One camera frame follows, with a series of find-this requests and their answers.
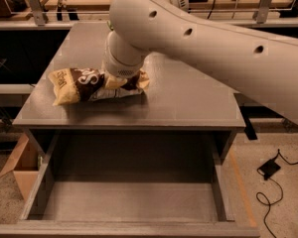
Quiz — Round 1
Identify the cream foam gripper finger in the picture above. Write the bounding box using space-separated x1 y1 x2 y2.
104 74 127 89

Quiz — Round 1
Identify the brown sea salt chip bag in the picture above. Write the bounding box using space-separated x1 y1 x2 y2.
49 68 150 105

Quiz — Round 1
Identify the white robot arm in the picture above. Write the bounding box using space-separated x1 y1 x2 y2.
103 0 298 125

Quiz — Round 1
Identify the grey cabinet with top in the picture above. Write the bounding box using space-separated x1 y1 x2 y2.
14 22 244 151

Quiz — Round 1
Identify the open grey top drawer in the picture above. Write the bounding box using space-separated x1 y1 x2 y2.
0 131 259 238

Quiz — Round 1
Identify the cardboard box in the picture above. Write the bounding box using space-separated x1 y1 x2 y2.
0 134 39 200

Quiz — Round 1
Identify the black power adapter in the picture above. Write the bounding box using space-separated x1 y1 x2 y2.
257 159 281 180

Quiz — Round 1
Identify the metal guard rail frame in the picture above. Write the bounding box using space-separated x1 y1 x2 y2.
21 0 298 27

